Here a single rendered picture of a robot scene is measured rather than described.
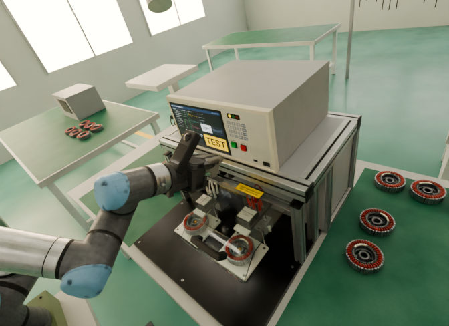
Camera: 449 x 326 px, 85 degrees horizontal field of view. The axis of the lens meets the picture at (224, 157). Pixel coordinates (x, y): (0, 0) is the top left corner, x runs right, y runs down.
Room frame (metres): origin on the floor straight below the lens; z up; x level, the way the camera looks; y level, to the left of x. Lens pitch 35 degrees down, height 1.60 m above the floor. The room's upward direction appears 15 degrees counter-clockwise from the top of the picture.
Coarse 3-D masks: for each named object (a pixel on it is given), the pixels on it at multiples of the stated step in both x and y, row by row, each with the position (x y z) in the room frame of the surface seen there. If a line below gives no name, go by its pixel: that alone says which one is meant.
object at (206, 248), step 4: (192, 236) 0.45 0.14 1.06; (196, 236) 0.45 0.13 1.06; (200, 236) 0.45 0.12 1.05; (192, 240) 0.44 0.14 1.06; (196, 240) 0.43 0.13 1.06; (200, 240) 0.43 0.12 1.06; (196, 244) 0.42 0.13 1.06; (200, 244) 0.42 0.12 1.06; (204, 244) 0.41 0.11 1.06; (200, 248) 0.41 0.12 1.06; (204, 248) 0.41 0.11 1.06; (208, 248) 0.40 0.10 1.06; (208, 252) 0.39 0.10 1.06; (212, 252) 0.39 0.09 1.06; (216, 252) 0.38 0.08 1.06; (220, 252) 0.38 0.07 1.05; (224, 252) 0.39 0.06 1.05; (212, 256) 0.38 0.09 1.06; (216, 256) 0.37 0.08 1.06; (220, 256) 0.37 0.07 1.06; (224, 256) 0.38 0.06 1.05; (216, 260) 0.37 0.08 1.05; (220, 260) 0.37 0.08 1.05
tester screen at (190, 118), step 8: (176, 112) 0.86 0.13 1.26; (184, 112) 0.82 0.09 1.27; (192, 112) 0.79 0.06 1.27; (200, 112) 0.75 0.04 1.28; (208, 112) 0.72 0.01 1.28; (216, 112) 0.70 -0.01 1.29; (184, 120) 0.83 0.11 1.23; (192, 120) 0.80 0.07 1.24; (200, 120) 0.76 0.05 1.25; (208, 120) 0.73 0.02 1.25; (216, 120) 0.70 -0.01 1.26; (184, 128) 0.85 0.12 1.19; (192, 128) 0.81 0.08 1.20; (200, 128) 0.77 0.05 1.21; (216, 136) 0.72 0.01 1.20; (224, 136) 0.69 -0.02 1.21
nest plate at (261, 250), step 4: (260, 244) 0.56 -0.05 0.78; (260, 248) 0.55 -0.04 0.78; (264, 248) 0.54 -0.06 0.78; (268, 248) 0.54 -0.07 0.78; (256, 252) 0.54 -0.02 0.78; (260, 252) 0.53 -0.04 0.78; (264, 252) 0.53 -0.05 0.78; (256, 256) 0.52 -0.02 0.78; (260, 256) 0.52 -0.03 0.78; (252, 260) 0.51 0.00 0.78; (256, 260) 0.51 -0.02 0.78; (260, 260) 0.51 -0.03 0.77; (252, 264) 0.49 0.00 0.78; (256, 264) 0.49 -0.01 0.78; (252, 268) 0.48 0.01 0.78; (248, 272) 0.47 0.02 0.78; (248, 276) 0.46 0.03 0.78
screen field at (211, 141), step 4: (204, 136) 0.77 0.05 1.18; (208, 136) 0.75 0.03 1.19; (212, 136) 0.73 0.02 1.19; (208, 140) 0.75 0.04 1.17; (212, 140) 0.74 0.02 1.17; (216, 140) 0.72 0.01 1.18; (220, 140) 0.71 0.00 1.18; (224, 140) 0.69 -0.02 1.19; (208, 144) 0.76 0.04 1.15; (212, 144) 0.74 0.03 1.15; (216, 144) 0.73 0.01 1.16; (220, 144) 0.71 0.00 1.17; (224, 144) 0.70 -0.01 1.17; (220, 148) 0.72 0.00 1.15; (224, 148) 0.70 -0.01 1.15
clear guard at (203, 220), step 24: (216, 192) 0.59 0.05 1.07; (240, 192) 0.57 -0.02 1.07; (264, 192) 0.54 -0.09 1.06; (192, 216) 0.52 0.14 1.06; (216, 216) 0.49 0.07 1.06; (240, 216) 0.47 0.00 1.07; (264, 216) 0.45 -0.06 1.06; (216, 240) 0.43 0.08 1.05; (240, 240) 0.40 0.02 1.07; (216, 264) 0.38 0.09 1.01; (240, 264) 0.35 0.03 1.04
